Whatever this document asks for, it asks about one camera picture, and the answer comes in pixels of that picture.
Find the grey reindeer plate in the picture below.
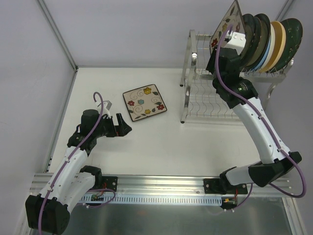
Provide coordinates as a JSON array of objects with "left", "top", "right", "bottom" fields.
[{"left": 242, "top": 16, "right": 262, "bottom": 67}]

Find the square floral plate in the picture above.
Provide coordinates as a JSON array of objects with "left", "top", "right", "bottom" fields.
[
  {"left": 210, "top": 0, "right": 246, "bottom": 54},
  {"left": 123, "top": 84, "right": 167, "bottom": 122}
]

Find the blue bear plate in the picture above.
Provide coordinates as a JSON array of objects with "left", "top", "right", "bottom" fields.
[{"left": 253, "top": 44, "right": 271, "bottom": 72}]

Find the striped rim round plate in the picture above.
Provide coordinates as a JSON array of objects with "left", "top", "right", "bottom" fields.
[{"left": 241, "top": 14, "right": 255, "bottom": 62}]

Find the cream bear plate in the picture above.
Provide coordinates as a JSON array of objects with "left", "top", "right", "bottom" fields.
[{"left": 257, "top": 22, "right": 276, "bottom": 72}]

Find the brown rimmed cream plate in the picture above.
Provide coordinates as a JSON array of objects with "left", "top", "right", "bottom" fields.
[{"left": 246, "top": 13, "right": 270, "bottom": 71}]

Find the yellow bear plate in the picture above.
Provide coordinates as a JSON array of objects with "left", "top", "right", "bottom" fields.
[{"left": 259, "top": 21, "right": 287, "bottom": 72}]

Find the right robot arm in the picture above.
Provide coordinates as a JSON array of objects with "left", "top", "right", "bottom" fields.
[{"left": 206, "top": 47, "right": 307, "bottom": 198}]

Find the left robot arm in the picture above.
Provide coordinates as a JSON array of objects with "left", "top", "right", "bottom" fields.
[{"left": 25, "top": 109, "right": 132, "bottom": 235}]

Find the metal dish rack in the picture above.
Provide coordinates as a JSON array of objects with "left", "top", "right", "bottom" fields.
[{"left": 180, "top": 30, "right": 294, "bottom": 125}]

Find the dark green floral plate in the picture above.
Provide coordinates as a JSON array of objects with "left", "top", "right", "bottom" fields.
[{"left": 270, "top": 18, "right": 303, "bottom": 73}]

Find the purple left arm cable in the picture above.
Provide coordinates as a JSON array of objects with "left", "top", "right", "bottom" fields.
[{"left": 38, "top": 92, "right": 117, "bottom": 233}]

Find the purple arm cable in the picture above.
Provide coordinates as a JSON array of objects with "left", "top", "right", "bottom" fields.
[
  {"left": 207, "top": 23, "right": 308, "bottom": 216},
  {"left": 38, "top": 92, "right": 117, "bottom": 233}
]

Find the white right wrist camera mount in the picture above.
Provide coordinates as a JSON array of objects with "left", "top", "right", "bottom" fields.
[{"left": 224, "top": 30, "right": 246, "bottom": 54}]

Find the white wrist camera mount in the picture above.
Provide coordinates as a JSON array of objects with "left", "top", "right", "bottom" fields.
[
  {"left": 95, "top": 100, "right": 112, "bottom": 119},
  {"left": 224, "top": 30, "right": 246, "bottom": 54}
]

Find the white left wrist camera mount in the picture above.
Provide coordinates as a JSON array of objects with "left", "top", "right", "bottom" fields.
[{"left": 95, "top": 100, "right": 112, "bottom": 119}]

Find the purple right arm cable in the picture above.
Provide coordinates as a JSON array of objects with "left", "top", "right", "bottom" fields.
[{"left": 207, "top": 23, "right": 308, "bottom": 216}]

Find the aluminium mounting rail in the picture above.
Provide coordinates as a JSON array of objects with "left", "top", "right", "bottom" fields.
[{"left": 29, "top": 173, "right": 293, "bottom": 198}]

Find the white slotted cable duct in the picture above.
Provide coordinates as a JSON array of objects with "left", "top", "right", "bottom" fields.
[{"left": 79, "top": 193, "right": 222, "bottom": 207}]

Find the aluminium frame post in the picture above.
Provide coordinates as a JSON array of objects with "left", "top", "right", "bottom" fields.
[{"left": 36, "top": 0, "right": 78, "bottom": 72}]

